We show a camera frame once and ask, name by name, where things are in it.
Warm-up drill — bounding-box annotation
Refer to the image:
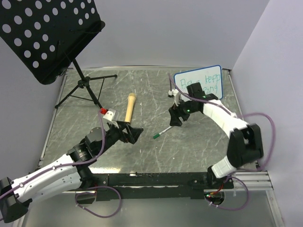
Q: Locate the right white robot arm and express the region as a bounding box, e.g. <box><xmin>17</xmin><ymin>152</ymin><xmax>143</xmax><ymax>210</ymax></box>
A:
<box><xmin>168</xmin><ymin>82</ymin><xmax>264</xmax><ymax>188</ymax></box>

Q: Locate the purple cable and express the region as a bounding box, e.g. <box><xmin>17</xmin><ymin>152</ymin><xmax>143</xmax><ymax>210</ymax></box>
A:
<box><xmin>0</xmin><ymin>110</ymin><xmax>123</xmax><ymax>218</ymax></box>
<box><xmin>167</xmin><ymin>72</ymin><xmax>276</xmax><ymax>211</ymax></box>

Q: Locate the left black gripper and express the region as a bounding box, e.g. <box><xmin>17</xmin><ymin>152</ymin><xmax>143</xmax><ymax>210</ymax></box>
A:
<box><xmin>96</xmin><ymin>120</ymin><xmax>143</xmax><ymax>155</ymax></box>

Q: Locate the wooden rolling pin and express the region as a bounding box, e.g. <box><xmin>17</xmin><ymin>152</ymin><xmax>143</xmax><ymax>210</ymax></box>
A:
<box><xmin>125</xmin><ymin>93</ymin><xmax>136</xmax><ymax>123</ymax></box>

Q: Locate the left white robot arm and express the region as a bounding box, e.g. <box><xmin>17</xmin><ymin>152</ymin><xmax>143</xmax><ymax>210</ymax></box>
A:
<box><xmin>0</xmin><ymin>121</ymin><xmax>143</xmax><ymax>223</ymax></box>

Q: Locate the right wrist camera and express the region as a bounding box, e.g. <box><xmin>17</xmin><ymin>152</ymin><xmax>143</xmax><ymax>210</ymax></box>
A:
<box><xmin>168</xmin><ymin>89</ymin><xmax>182</xmax><ymax>106</ymax></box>

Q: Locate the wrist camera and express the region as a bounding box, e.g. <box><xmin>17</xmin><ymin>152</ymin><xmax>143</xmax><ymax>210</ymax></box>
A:
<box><xmin>100</xmin><ymin>108</ymin><xmax>119</xmax><ymax>128</ymax></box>
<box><xmin>168</xmin><ymin>89</ymin><xmax>182</xmax><ymax>106</ymax></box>

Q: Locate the green whiteboard marker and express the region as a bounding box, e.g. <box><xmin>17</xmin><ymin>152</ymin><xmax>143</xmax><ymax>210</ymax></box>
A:
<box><xmin>153</xmin><ymin>126</ymin><xmax>173</xmax><ymax>140</ymax></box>

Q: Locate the black perforated music stand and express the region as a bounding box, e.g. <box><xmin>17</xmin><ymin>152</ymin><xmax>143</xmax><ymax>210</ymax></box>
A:
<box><xmin>0</xmin><ymin>0</ymin><xmax>106</xmax><ymax>106</ymax></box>

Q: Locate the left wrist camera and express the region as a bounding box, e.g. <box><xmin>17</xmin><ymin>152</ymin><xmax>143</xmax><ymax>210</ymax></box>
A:
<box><xmin>100</xmin><ymin>108</ymin><xmax>119</xmax><ymax>128</ymax></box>

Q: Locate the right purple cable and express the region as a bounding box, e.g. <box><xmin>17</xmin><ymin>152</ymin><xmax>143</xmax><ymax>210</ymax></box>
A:
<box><xmin>167</xmin><ymin>72</ymin><xmax>276</xmax><ymax>211</ymax></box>

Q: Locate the blue framed whiteboard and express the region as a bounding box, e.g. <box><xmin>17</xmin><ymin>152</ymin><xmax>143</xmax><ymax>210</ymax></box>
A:
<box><xmin>173</xmin><ymin>65</ymin><xmax>223</xmax><ymax>99</ymax></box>

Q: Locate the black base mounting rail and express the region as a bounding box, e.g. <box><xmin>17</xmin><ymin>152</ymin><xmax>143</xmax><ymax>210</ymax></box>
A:
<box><xmin>75</xmin><ymin>172</ymin><xmax>234</xmax><ymax>201</ymax></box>

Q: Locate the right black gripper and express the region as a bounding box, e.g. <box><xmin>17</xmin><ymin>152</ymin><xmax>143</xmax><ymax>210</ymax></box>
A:
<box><xmin>169</xmin><ymin>96</ymin><xmax>199</xmax><ymax>127</ymax></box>

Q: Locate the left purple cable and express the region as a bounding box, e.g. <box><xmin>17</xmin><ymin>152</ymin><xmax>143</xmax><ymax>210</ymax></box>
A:
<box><xmin>0</xmin><ymin>110</ymin><xmax>123</xmax><ymax>218</ymax></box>

